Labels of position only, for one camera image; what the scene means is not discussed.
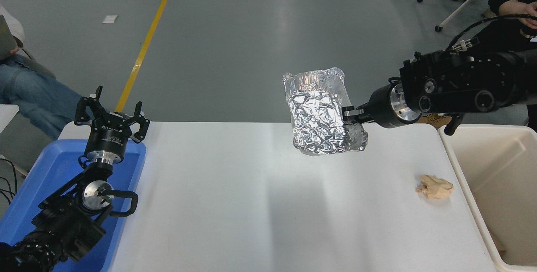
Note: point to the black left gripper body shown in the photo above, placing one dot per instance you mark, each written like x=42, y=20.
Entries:
x=107, y=142

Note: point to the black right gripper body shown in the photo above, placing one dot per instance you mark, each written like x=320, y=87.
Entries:
x=381, y=106

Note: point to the foil tray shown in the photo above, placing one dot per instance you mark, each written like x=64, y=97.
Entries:
x=316, y=116

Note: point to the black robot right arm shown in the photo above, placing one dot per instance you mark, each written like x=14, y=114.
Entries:
x=461, y=83

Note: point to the person's forearm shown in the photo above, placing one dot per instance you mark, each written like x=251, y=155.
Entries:
x=509, y=7

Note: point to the person's hand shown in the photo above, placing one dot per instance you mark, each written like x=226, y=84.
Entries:
x=529, y=9

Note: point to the blue plastic tray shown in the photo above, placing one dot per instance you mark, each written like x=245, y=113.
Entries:
x=50, y=171

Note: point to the white side table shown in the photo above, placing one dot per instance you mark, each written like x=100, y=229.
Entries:
x=7, y=114

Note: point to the crumpled tan paper ball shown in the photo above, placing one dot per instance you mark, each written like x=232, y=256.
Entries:
x=434, y=187

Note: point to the grey laptop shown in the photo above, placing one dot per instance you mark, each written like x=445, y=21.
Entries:
x=6, y=39

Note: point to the white wheeled chair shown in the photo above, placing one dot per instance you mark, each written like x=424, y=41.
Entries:
x=461, y=5

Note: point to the large pale bin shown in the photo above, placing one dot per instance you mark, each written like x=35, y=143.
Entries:
x=503, y=179

